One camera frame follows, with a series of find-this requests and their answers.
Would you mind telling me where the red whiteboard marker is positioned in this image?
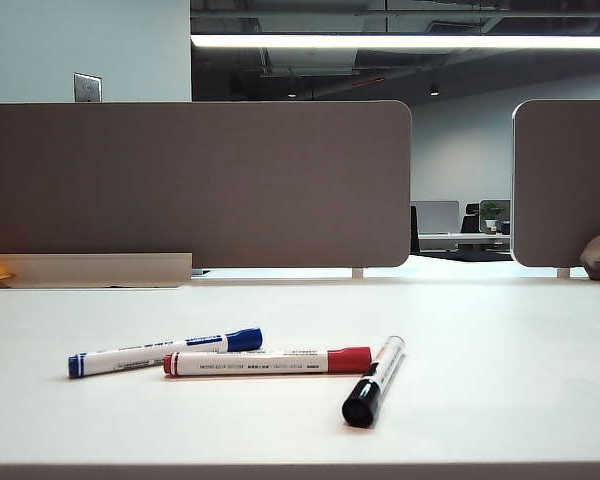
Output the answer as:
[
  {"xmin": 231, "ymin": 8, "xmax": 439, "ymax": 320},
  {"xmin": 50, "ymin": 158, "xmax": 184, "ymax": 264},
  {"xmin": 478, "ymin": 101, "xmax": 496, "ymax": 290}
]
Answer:
[{"xmin": 162, "ymin": 345, "xmax": 374, "ymax": 377}]

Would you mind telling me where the black whiteboard marker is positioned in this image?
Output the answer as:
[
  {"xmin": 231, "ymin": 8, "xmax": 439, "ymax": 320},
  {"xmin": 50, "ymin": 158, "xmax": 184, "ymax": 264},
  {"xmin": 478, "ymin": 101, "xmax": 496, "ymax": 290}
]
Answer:
[{"xmin": 341, "ymin": 335, "xmax": 407, "ymax": 430}]

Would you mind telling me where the blue whiteboard marker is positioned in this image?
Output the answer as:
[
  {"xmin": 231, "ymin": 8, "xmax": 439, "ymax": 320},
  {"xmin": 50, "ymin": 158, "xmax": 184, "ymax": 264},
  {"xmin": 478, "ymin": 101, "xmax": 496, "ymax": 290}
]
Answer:
[{"xmin": 67, "ymin": 327, "xmax": 265, "ymax": 380}]

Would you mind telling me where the brown felt desk partition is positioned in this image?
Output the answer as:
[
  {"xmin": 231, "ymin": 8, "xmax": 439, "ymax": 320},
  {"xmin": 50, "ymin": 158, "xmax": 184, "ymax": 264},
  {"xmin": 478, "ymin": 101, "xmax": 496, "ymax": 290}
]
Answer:
[
  {"xmin": 511, "ymin": 98, "xmax": 600, "ymax": 269},
  {"xmin": 0, "ymin": 100, "xmax": 413, "ymax": 270}
]

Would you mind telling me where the dark distant furniture piece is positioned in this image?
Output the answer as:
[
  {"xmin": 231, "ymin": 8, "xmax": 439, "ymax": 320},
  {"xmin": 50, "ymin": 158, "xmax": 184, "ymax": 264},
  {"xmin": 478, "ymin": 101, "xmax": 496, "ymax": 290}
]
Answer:
[{"xmin": 409, "ymin": 205, "xmax": 422, "ymax": 254}]

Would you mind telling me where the distant white desk screen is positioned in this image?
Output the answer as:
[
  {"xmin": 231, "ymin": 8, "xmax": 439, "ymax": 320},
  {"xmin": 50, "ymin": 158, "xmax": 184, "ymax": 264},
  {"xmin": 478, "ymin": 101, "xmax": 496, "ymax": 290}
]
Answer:
[{"xmin": 412, "ymin": 200, "xmax": 460, "ymax": 235}]

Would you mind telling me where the black office chair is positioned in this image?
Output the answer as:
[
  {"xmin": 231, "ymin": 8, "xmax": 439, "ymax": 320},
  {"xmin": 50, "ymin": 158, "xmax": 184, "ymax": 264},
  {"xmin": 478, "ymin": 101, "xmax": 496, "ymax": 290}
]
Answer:
[{"xmin": 460, "ymin": 202, "xmax": 481, "ymax": 234}]

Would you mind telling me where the small potted green plant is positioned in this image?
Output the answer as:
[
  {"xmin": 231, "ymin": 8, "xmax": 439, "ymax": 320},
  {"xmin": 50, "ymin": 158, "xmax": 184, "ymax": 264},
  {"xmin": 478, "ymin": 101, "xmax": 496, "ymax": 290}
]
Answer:
[{"xmin": 478, "ymin": 200, "xmax": 507, "ymax": 236}]

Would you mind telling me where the beige desk tray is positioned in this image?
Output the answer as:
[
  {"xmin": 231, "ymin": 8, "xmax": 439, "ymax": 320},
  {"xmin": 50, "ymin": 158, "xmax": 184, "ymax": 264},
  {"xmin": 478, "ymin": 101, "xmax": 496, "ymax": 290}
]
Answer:
[{"xmin": 0, "ymin": 252, "xmax": 194, "ymax": 290}]

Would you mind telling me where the white ceiling light strip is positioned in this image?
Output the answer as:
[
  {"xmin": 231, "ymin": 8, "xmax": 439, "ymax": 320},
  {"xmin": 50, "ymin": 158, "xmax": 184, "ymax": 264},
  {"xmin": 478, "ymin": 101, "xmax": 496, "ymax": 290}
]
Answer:
[{"xmin": 189, "ymin": 32, "xmax": 600, "ymax": 50}]

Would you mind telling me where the grey ceiling air duct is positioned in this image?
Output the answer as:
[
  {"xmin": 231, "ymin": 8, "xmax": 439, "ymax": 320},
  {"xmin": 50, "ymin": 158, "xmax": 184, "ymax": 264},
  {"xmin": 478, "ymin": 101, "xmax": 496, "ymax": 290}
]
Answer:
[{"xmin": 259, "ymin": 47, "xmax": 361, "ymax": 76}]

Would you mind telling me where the metal wall switch plate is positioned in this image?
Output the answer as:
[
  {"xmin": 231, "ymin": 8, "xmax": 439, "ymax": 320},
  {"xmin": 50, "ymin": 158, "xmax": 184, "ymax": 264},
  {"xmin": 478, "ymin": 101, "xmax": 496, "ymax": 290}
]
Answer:
[{"xmin": 72, "ymin": 72, "xmax": 103, "ymax": 103}]

